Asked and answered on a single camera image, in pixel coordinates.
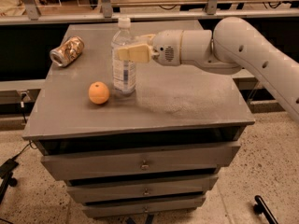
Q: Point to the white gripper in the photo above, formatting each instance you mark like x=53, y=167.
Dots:
x=166, y=47

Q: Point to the clear plastic water bottle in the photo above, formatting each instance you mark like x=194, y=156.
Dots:
x=123, y=72

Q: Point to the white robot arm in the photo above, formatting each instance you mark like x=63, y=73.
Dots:
x=233, y=45

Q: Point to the grey metal railing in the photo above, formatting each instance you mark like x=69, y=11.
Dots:
x=16, y=12

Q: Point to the orange fruit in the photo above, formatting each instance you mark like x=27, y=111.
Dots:
x=98, y=93

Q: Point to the crushed gold soda can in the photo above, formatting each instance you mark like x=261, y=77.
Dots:
x=67, y=52

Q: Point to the grey drawer cabinet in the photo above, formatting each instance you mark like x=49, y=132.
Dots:
x=171, y=106

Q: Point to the top grey drawer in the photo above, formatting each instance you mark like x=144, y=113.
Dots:
x=135, y=161

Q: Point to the grey drawer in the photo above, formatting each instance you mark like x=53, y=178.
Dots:
x=135, y=161
x=141, y=207
x=142, y=188

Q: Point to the middle grey drawer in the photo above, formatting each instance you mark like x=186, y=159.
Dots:
x=142, y=188

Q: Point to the bottom grey drawer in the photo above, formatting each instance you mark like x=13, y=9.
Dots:
x=141, y=207

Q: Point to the black stand leg left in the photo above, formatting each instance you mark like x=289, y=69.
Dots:
x=6, y=174

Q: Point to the black stand leg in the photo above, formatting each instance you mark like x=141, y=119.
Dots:
x=261, y=208
x=6, y=174

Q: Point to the black stand leg right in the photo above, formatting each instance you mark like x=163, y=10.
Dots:
x=261, y=208

